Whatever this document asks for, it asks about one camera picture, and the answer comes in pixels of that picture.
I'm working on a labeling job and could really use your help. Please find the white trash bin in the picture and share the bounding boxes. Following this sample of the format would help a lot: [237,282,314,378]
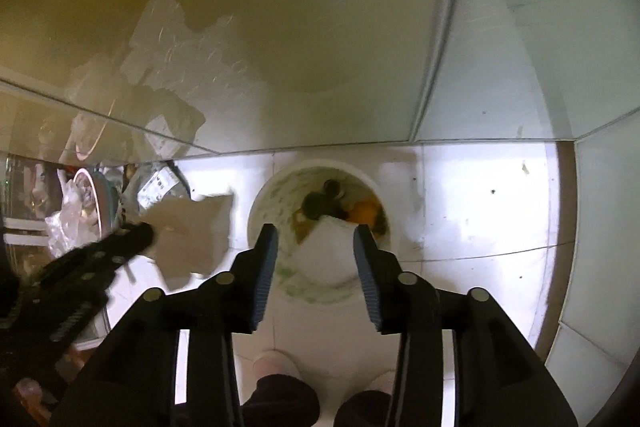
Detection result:
[247,158,400,307]

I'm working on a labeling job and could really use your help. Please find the left shoe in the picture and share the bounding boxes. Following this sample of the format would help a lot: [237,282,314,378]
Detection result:
[253,350,300,381]

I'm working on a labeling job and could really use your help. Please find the white tissue paper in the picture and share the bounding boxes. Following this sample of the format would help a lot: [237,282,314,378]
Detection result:
[293,216,358,286]

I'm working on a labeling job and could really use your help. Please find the right shoe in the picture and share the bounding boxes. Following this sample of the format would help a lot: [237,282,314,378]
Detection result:
[364,369,396,395]

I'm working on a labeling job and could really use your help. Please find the shoe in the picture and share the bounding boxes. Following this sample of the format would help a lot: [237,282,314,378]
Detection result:
[364,369,396,395]
[253,350,300,381]

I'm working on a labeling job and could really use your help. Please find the crumpled clear plastic bag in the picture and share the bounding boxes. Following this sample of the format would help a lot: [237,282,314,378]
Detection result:
[44,176,102,259]

